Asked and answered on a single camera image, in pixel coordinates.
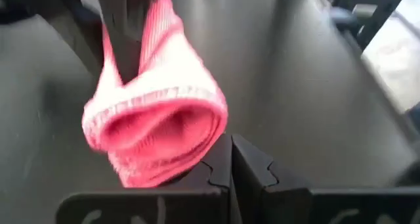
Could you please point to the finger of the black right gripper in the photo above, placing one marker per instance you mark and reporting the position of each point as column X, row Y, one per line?
column 128, row 36

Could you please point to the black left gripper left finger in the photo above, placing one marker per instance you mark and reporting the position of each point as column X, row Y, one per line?
column 147, row 207

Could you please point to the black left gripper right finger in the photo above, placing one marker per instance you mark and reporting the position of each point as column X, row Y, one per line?
column 295, row 207

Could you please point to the pink microfiber towel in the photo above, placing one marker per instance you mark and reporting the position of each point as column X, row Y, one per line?
column 164, row 119

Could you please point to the black aluminium table frame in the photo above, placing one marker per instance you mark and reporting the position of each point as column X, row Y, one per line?
column 377, row 17

